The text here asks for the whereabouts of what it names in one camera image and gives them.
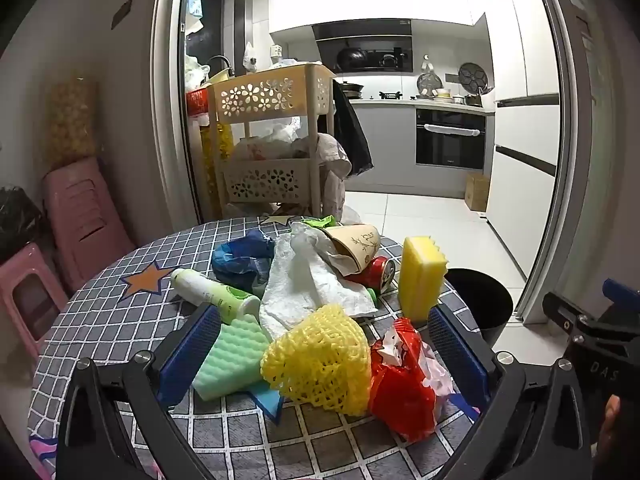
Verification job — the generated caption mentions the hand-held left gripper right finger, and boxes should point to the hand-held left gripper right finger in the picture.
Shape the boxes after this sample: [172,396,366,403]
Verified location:
[425,304,593,480]

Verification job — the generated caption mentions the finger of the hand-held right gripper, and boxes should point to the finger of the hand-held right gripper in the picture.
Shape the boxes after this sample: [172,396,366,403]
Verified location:
[602,279,640,311]
[542,291,608,346]

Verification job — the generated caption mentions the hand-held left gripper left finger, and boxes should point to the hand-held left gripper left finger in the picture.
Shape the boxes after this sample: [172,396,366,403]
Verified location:
[57,302,223,480]

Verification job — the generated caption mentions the green wavy sponge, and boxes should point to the green wavy sponge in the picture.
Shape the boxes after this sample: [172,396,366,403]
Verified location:
[191,312,273,402]

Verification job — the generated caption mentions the black trash bin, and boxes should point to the black trash bin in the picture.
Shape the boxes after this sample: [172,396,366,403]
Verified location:
[442,268,515,348]

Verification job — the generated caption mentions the red plastic bag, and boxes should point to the red plastic bag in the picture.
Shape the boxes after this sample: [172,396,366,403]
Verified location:
[369,317,463,443]

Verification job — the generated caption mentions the yellow sponge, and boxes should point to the yellow sponge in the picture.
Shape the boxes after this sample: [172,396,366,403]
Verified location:
[398,236,449,322]

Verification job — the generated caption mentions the red soda can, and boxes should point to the red soda can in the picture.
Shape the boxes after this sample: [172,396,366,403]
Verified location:
[345,256,397,292]

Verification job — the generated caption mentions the yellow foam fruit net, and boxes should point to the yellow foam fruit net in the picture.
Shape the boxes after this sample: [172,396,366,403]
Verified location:
[260,304,373,417]

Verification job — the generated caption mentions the white paper towel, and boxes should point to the white paper towel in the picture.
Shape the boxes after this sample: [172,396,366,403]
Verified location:
[259,222,380,343]

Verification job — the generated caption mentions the beige paper cup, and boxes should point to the beige paper cup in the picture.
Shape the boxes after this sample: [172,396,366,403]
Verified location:
[324,224,382,281]

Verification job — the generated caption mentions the person's right hand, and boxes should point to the person's right hand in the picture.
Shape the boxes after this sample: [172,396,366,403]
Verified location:
[597,394,627,447]

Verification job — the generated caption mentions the white green drink bottle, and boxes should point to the white green drink bottle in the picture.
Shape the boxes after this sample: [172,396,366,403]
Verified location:
[171,268,262,325]

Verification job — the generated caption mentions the grey checked tablecloth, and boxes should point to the grey checked tablecloth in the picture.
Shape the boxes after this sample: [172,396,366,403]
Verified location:
[27,215,501,480]

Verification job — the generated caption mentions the blue plastic bag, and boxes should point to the blue plastic bag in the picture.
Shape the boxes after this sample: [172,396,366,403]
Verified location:
[211,230,277,291]

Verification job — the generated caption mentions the cardboard box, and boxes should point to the cardboard box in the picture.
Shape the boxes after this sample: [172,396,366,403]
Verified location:
[464,172,491,212]

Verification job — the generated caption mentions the white refrigerator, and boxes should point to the white refrigerator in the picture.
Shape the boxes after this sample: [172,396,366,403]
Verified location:
[484,0,562,281]

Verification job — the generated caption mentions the tall pink plastic stool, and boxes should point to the tall pink plastic stool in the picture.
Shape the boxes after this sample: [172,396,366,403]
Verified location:
[42,157,136,291]

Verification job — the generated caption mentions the low pink plastic stool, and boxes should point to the low pink plastic stool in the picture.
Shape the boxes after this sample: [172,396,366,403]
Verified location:
[0,242,68,361]

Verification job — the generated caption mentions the yellow oil bottle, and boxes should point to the yellow oil bottle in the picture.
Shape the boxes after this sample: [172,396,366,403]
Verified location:
[200,120,233,211]

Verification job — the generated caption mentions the black built-in oven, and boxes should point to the black built-in oven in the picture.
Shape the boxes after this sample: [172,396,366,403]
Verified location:
[415,108,487,170]

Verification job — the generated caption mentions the grey kitchen counter cabinet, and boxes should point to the grey kitchen counter cabinet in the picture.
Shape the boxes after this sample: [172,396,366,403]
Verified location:
[345,96,497,200]

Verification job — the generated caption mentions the white plastic bag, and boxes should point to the white plastic bag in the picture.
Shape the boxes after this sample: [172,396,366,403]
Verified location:
[232,120,301,163]

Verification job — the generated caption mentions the black garbage bag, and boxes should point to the black garbage bag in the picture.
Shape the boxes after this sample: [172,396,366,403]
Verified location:
[0,186,43,261]

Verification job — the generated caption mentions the floral hanging cloth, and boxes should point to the floral hanging cloth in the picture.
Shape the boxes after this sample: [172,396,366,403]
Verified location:
[292,132,353,221]

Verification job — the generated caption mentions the round metal steamer rack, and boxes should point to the round metal steamer rack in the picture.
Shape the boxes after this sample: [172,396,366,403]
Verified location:
[458,62,489,94]

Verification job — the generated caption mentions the yellow patterned package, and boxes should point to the yellow patterned package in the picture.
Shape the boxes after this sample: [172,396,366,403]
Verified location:
[42,77,101,168]

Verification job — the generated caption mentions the beige storage cart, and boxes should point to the beige storage cart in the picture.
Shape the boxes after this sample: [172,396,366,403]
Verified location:
[206,62,337,218]

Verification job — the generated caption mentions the black range hood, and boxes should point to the black range hood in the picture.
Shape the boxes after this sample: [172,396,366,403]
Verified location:
[312,19,414,73]

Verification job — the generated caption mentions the grey sliding door frame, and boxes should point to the grey sliding door frame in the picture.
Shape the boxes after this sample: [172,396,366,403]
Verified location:
[150,0,631,328]

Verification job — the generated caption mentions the dark wall plate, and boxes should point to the dark wall plate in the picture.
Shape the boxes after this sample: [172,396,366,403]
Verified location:
[111,0,135,28]

